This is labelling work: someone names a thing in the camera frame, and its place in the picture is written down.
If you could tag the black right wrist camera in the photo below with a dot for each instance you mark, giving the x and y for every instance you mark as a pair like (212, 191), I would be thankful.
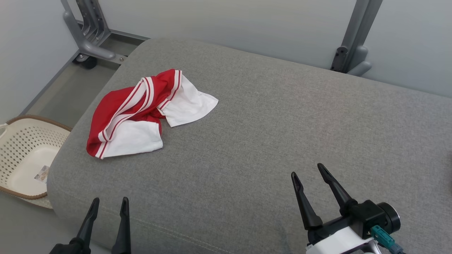
(365, 217)

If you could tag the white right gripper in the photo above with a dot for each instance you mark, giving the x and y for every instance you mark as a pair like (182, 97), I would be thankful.
(339, 240)

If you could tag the cream perforated laundry basket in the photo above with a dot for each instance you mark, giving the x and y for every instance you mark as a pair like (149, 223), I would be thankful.
(24, 165)

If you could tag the small printed paper label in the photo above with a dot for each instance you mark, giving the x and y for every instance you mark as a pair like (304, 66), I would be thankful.
(42, 174)

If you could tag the grey metal frame with caster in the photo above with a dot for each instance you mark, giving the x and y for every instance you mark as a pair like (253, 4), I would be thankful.
(91, 38)

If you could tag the grey fabric sofa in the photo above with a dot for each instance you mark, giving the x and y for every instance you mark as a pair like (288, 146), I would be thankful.
(282, 123)

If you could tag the grey metal frame post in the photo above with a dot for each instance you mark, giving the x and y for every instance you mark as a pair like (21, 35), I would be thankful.
(356, 38)

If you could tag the red white basketball jersey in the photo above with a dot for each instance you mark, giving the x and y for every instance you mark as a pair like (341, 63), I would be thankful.
(130, 137)

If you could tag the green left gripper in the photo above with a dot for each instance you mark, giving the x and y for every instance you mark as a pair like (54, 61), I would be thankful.
(65, 248)

